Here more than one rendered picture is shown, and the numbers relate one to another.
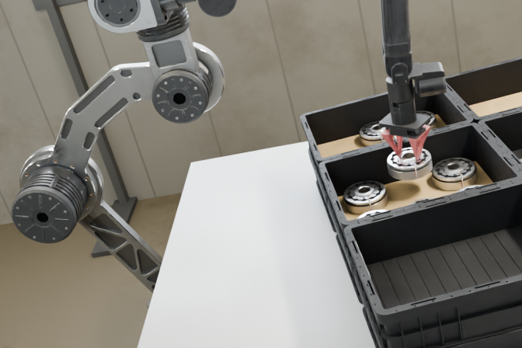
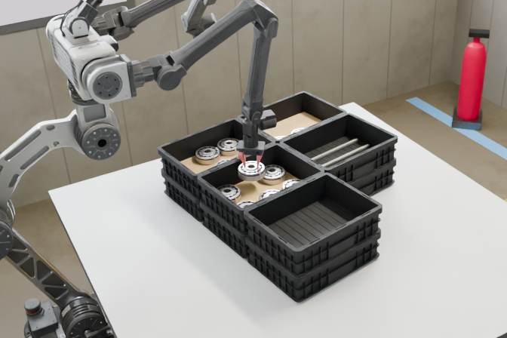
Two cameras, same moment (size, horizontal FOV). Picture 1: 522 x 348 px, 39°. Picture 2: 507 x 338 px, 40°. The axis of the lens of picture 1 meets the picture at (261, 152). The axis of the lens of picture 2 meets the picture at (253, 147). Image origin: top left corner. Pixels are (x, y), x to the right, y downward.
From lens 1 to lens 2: 1.17 m
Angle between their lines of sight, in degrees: 32
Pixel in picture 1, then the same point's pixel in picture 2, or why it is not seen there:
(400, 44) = (259, 101)
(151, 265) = (45, 271)
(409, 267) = (278, 229)
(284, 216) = (155, 217)
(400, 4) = (262, 78)
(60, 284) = not seen: outside the picture
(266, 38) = (42, 87)
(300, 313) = (207, 271)
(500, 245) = (319, 210)
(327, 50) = not seen: hidden behind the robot
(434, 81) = (271, 121)
